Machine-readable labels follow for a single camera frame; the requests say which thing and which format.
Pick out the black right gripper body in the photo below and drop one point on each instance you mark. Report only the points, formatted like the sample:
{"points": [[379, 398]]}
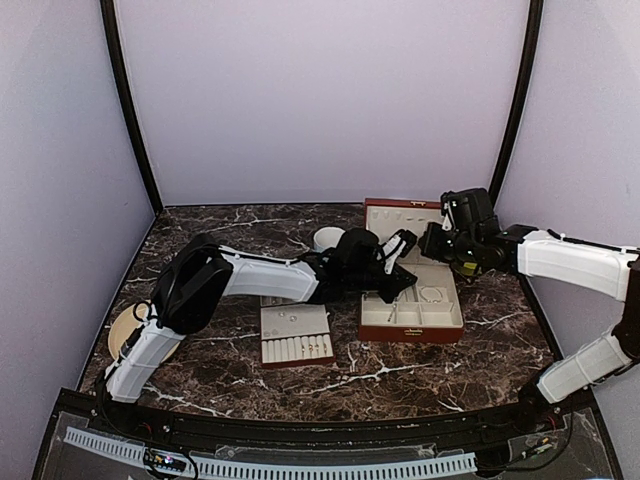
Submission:
{"points": [[462, 249]]}

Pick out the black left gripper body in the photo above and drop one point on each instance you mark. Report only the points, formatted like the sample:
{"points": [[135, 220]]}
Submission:
{"points": [[359, 281]]}

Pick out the brown jewelry box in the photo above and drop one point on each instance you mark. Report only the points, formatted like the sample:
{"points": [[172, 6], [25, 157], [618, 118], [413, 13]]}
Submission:
{"points": [[429, 311]]}

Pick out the brown jewelry tray insert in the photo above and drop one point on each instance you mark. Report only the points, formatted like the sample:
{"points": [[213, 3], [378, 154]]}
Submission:
{"points": [[307, 341]]}

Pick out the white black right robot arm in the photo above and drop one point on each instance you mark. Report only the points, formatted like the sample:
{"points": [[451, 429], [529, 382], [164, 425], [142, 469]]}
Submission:
{"points": [[591, 290]]}

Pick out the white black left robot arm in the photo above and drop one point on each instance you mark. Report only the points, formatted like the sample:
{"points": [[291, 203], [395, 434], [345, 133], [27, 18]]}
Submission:
{"points": [[190, 286]]}

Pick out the green bowl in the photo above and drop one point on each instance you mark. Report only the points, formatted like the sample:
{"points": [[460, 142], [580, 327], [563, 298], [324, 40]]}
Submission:
{"points": [[470, 268]]}

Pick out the light blue mug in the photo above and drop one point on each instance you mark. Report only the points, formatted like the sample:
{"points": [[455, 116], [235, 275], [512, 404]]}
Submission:
{"points": [[327, 237]]}

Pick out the beige round plate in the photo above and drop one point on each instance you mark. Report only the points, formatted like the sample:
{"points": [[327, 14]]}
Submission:
{"points": [[124, 325]]}

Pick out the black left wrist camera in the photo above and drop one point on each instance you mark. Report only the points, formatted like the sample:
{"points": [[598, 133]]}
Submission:
{"points": [[406, 242]]}

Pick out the black right corner post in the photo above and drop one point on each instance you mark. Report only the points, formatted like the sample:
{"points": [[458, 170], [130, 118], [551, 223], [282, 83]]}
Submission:
{"points": [[526, 64]]}

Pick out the black corner post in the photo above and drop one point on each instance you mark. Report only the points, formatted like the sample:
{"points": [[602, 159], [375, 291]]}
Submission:
{"points": [[128, 109], [526, 64]]}

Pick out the white slotted cable duct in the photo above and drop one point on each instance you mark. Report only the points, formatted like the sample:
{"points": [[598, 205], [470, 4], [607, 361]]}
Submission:
{"points": [[264, 464]]}

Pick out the black front table rail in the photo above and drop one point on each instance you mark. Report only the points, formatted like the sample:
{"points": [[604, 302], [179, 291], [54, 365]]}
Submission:
{"points": [[483, 429]]}

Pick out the black left corner post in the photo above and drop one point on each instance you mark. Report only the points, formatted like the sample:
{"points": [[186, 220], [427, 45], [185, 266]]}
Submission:
{"points": [[128, 109]]}

